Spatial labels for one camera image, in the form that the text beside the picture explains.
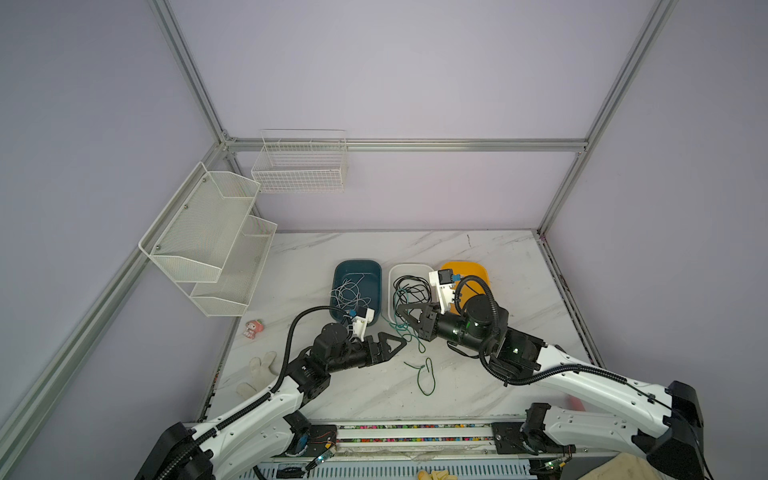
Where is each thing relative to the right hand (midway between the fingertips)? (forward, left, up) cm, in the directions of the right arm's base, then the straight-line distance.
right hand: (396, 310), depth 63 cm
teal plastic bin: (+26, +10, -28) cm, 39 cm away
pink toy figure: (+9, +45, -26) cm, 53 cm away
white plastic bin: (+31, +1, -25) cm, 39 cm away
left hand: (-2, 0, -15) cm, 16 cm away
